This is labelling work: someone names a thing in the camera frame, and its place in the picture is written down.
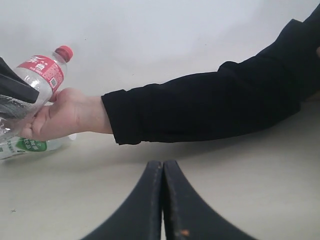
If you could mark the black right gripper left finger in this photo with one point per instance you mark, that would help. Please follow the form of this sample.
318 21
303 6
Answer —
140 216

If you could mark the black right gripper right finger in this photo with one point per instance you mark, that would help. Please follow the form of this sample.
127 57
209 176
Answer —
187 216

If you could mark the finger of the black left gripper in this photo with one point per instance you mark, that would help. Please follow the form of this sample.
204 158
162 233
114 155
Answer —
11 85

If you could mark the clear cola bottle red label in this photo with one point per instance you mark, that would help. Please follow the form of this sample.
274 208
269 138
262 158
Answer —
45 73

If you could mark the clear bottle with green label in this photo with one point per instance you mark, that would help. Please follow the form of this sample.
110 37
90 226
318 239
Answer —
19 146

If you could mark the forearm in black sleeve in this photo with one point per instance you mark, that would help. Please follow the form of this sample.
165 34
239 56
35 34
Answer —
237 99

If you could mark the person's open hand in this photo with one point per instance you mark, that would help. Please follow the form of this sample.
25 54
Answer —
71 112

